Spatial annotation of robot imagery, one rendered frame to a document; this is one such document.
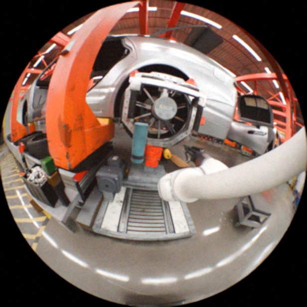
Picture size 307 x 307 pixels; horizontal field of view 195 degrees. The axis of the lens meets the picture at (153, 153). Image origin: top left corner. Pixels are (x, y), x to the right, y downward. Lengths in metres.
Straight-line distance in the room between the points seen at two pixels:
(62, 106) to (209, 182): 0.51
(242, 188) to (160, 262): 0.73
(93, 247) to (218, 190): 0.82
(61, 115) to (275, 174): 0.58
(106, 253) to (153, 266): 0.33
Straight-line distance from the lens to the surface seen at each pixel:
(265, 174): 0.16
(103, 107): 0.90
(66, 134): 0.45
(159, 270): 0.80
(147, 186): 0.93
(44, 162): 0.33
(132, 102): 0.43
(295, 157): 0.19
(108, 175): 0.62
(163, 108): 0.51
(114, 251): 0.80
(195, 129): 0.49
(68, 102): 0.46
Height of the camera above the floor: 0.78
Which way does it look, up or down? 22 degrees down
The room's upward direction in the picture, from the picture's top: 10 degrees clockwise
